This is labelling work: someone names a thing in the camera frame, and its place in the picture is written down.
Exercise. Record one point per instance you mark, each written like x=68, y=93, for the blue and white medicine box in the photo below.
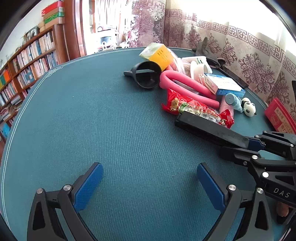
x=224, y=84

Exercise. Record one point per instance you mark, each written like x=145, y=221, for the red snack packet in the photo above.
x=185, y=104

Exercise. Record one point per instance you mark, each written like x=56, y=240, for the white stroller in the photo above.
x=105, y=40

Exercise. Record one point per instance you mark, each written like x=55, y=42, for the black rectangular object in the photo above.
x=208, y=129

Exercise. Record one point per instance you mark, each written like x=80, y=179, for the pink foam hair curler stick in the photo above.
x=166, y=80

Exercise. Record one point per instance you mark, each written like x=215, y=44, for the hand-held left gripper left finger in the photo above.
x=89, y=185

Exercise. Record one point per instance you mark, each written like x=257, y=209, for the wooden bookshelf with books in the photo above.
x=34, y=60

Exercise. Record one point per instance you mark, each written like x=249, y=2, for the wooden door frame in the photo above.
x=74, y=30

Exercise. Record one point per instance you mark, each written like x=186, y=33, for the small blue bottle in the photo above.
x=231, y=99

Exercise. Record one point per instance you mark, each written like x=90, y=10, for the white tissue packet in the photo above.
x=193, y=59

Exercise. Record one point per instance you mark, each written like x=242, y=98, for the red box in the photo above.
x=52, y=8

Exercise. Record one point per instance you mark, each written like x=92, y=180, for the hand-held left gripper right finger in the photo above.
x=210, y=187

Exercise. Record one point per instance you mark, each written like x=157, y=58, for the red box container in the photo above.
x=277, y=113

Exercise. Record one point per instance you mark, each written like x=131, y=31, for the person's right hand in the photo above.
x=283, y=209

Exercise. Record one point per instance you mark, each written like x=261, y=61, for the black patterned flat case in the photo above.
x=233, y=77

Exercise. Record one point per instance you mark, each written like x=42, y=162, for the panda toy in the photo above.
x=248, y=109

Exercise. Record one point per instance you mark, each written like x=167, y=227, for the yellow cardboard box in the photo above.
x=159, y=56

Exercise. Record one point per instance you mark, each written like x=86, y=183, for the black plastic scoop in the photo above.
x=148, y=78

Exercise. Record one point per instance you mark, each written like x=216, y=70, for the grey glove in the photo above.
x=203, y=49

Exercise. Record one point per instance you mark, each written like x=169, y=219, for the purple patterned curtain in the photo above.
x=254, y=58

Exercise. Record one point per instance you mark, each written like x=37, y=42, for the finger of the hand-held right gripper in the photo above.
x=255, y=143
x=235, y=154

